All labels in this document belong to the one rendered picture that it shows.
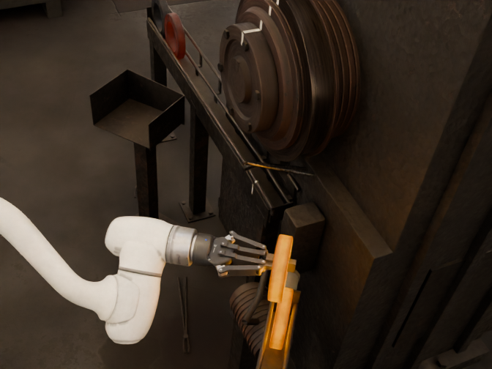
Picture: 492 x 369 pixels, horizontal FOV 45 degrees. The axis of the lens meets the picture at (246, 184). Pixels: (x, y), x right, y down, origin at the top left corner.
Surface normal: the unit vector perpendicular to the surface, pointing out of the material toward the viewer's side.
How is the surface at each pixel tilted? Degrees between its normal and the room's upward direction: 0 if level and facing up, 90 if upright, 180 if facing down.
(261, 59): 36
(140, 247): 41
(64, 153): 0
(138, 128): 5
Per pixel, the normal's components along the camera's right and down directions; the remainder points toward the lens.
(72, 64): 0.08, -0.70
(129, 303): 0.43, -0.03
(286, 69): -0.09, 0.19
